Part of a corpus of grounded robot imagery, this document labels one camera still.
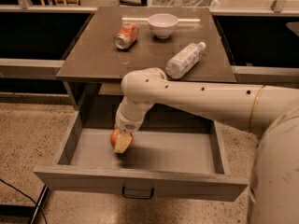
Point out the black drawer handle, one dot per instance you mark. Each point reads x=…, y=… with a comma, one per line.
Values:
x=139, y=194

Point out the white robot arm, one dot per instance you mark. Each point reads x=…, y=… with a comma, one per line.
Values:
x=268, y=111

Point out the grey cabinet with counter top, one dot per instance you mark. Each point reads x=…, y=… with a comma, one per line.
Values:
x=95, y=58

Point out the white bowl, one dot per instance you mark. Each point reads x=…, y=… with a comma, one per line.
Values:
x=162, y=25

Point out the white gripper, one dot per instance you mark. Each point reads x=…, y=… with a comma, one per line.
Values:
x=126, y=125

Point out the red apple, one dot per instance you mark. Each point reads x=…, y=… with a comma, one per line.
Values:
x=120, y=140

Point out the crushed red soda can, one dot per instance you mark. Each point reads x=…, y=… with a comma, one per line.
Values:
x=126, y=36

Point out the clear plastic water bottle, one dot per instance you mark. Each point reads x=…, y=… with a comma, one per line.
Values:
x=178, y=66

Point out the open grey top drawer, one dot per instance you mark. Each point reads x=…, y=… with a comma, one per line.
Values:
x=179, y=155

